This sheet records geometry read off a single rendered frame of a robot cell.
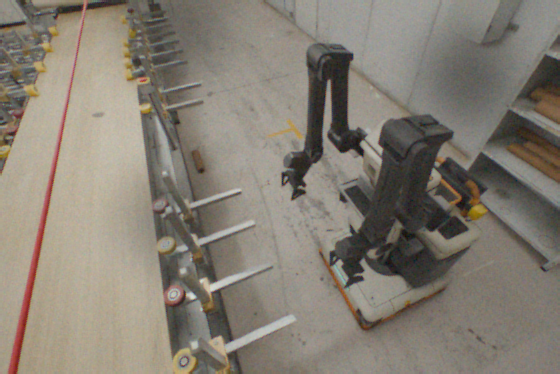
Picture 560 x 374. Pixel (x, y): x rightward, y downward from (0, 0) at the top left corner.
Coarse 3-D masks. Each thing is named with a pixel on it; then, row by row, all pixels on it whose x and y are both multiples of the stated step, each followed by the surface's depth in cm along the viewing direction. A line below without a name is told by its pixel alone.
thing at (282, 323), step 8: (280, 320) 109; (288, 320) 108; (264, 328) 107; (272, 328) 107; (280, 328) 108; (248, 336) 105; (256, 336) 105; (264, 336) 106; (232, 344) 104; (240, 344) 104; (248, 344) 105; (232, 352) 104
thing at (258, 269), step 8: (264, 264) 123; (240, 272) 121; (248, 272) 121; (256, 272) 121; (224, 280) 119; (232, 280) 119; (240, 280) 120; (216, 288) 117; (224, 288) 120; (192, 296) 115; (184, 304) 115
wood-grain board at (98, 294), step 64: (64, 64) 254; (64, 128) 187; (128, 128) 184; (0, 192) 150; (64, 192) 148; (128, 192) 146; (0, 256) 124; (64, 256) 123; (128, 256) 121; (0, 320) 106; (64, 320) 105; (128, 320) 104
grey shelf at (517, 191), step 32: (544, 64) 171; (512, 96) 180; (512, 128) 216; (544, 128) 207; (480, 160) 235; (512, 160) 202; (512, 192) 230; (544, 192) 182; (512, 224) 210; (544, 224) 209; (544, 256) 195
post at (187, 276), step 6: (180, 270) 92; (186, 270) 92; (180, 276) 92; (186, 276) 92; (192, 276) 95; (186, 282) 95; (192, 282) 97; (198, 282) 102; (192, 288) 100; (198, 288) 101; (204, 288) 110; (198, 294) 105; (204, 294) 107; (198, 300) 108; (204, 300) 110; (210, 300) 113; (216, 306) 123
